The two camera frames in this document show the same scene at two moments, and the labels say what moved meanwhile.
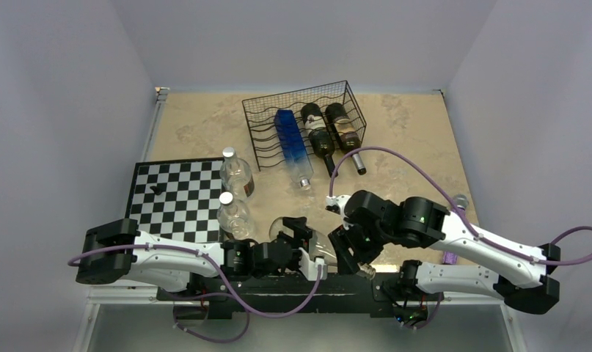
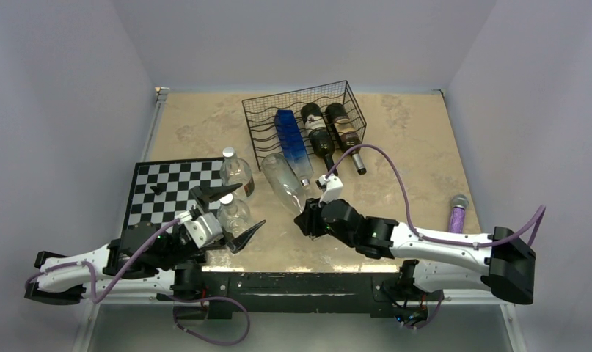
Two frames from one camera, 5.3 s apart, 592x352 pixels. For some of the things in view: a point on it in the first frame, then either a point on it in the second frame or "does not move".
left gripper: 300,232 to 210,194
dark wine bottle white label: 321,141 does not move
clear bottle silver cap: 236,176 does not move
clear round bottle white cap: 232,216 does not move
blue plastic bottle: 293,147 does not move
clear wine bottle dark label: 320,245 to 284,185
